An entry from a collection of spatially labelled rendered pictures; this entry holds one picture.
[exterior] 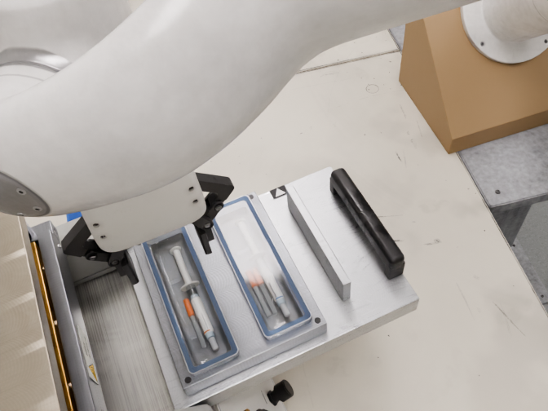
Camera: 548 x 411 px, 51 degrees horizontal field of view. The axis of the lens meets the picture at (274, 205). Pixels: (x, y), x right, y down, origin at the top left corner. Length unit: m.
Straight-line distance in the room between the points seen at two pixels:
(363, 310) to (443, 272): 0.31
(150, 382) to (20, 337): 0.19
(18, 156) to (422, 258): 0.75
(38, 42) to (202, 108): 0.11
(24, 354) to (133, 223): 0.15
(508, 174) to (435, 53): 0.25
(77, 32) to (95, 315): 0.48
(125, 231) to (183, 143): 0.23
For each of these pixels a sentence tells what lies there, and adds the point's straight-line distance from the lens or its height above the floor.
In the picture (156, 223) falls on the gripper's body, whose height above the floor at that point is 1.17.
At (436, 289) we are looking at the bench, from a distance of 0.93.
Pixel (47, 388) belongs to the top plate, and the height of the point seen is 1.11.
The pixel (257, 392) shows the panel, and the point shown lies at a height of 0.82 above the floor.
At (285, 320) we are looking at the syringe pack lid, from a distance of 0.62.
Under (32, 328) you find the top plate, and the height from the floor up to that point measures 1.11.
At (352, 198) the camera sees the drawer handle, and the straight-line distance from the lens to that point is 0.69.
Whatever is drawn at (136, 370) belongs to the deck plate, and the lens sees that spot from 0.71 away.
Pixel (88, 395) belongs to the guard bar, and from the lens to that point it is 0.58.
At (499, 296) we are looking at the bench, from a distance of 0.95.
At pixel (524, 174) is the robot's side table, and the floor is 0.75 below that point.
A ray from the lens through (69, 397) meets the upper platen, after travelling 0.58.
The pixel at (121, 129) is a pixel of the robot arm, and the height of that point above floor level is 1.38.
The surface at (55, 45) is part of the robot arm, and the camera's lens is 0.34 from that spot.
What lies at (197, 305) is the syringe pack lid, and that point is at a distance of 0.64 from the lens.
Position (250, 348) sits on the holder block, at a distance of 0.62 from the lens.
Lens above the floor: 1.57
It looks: 54 degrees down
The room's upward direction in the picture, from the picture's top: 8 degrees counter-clockwise
